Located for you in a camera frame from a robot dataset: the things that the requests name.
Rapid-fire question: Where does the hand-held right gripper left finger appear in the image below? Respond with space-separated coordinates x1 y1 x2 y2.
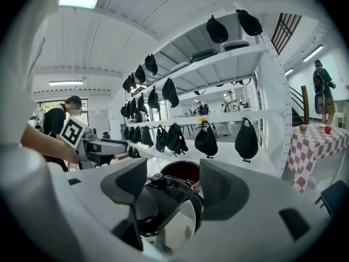
100 157 148 252

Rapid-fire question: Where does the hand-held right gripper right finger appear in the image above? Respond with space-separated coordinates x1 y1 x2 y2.
200 158 250 221

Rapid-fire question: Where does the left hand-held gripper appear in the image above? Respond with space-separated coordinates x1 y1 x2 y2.
59 116 129 169

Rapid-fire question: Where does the dark red pressure cooker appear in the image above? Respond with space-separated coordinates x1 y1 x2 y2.
159 159 202 193

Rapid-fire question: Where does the silver pressure cooker lid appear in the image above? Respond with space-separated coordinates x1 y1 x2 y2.
133 172 206 256

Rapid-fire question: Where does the person's left forearm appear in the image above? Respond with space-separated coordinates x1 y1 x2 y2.
21 123 80 165

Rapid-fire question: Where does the row of black hanging bags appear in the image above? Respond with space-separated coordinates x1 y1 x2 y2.
119 9 264 163

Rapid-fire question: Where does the checkered cloth table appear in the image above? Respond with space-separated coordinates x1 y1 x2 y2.
281 122 349 193

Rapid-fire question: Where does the white metal shelf rack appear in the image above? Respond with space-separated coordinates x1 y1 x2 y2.
119 1 294 180

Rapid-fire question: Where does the person's white shirt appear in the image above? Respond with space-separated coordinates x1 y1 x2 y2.
0 0 66 190

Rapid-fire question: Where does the dark staircase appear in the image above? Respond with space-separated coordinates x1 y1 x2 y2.
288 84 308 128

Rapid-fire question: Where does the dark blue chair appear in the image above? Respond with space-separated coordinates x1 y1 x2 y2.
315 180 349 218

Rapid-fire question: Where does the dark green cushion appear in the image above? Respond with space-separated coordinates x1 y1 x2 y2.
189 47 219 64

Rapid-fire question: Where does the white plastic chair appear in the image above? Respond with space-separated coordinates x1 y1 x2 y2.
333 112 345 128

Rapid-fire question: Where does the grey cushion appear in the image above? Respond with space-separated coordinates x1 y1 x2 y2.
219 39 250 53

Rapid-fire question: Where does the rectangular ceiling light panel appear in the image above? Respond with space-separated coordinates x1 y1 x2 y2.
58 0 99 10

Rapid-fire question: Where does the brown lattice window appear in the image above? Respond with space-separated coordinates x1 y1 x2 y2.
270 13 303 56

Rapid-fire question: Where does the brown wooden post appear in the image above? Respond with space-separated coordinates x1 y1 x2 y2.
300 85 310 126

